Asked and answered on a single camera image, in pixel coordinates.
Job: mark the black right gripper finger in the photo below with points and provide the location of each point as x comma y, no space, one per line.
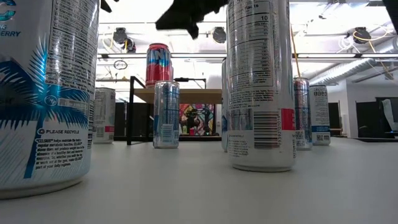
177,17
194,31

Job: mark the silver blue Red Bull can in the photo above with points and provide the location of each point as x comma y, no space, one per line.
166,118
304,118

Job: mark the white Celsius can blue band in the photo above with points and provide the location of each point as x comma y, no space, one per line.
321,115

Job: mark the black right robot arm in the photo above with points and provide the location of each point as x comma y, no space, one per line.
392,12

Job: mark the black background robot arm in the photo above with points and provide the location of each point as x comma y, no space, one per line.
193,119

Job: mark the round black-rimmed hanging disc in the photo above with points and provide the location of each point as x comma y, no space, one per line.
120,65

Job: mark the colourful patterned panel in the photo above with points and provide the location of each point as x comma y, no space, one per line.
208,113

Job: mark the white Celsius can red patch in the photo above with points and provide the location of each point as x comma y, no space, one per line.
261,93
105,115

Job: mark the white Celsius can blue print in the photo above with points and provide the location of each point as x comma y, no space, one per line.
224,130

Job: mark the black partition panel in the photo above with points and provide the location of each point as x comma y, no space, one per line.
140,121

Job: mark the white Celsius can blue palm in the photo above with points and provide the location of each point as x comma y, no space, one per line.
46,109

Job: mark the dark doorway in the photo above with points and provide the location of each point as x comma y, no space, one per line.
334,118
368,119

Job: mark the white plastic bag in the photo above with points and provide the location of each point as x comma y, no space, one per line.
390,112

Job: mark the long ceiling light rail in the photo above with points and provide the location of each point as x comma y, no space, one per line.
136,56

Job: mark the wood shelf black metal frame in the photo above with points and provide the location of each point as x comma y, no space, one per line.
192,96

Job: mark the silver ventilation duct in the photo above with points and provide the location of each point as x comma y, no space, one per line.
339,73

